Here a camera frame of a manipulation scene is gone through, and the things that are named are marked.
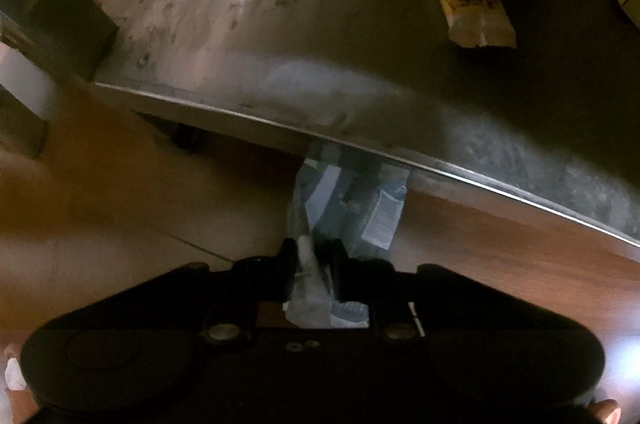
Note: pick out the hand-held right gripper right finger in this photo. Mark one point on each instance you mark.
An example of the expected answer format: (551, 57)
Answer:
(341, 271)

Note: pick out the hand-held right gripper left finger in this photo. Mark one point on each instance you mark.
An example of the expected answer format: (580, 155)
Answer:
(289, 269)

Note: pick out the person's right hand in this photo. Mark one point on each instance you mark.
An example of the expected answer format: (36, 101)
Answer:
(14, 369)

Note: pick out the clear plastic wrapper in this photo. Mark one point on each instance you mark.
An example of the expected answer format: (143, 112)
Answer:
(350, 214)

